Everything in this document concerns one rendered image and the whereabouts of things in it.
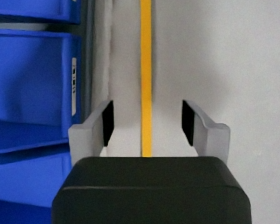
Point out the yellow bar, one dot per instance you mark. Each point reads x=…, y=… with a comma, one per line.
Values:
x=145, y=15

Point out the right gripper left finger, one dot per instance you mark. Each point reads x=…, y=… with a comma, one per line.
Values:
x=89, y=138

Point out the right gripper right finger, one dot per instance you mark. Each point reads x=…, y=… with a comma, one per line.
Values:
x=208, y=138

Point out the blue-grey rack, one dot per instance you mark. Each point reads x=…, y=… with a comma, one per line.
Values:
x=85, y=30

